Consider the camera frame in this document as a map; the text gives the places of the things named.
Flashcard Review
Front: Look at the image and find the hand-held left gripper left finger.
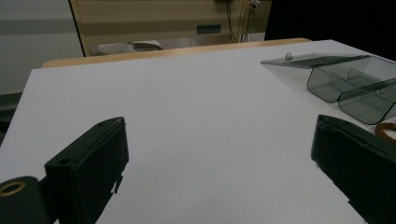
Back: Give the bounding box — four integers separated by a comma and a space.
44, 116, 130, 224

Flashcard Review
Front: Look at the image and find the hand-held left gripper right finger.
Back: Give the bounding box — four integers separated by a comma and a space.
310, 114, 396, 224

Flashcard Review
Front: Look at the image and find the brown beaded bracelet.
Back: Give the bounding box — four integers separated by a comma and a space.
375, 121, 396, 146

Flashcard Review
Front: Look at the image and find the clear grey plastic compartment box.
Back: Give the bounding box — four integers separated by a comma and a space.
261, 51, 396, 126

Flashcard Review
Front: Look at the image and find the beige wooden cabinet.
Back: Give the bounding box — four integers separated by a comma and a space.
68, 0, 273, 58

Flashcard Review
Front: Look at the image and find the black cable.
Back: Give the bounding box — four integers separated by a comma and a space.
225, 0, 238, 44

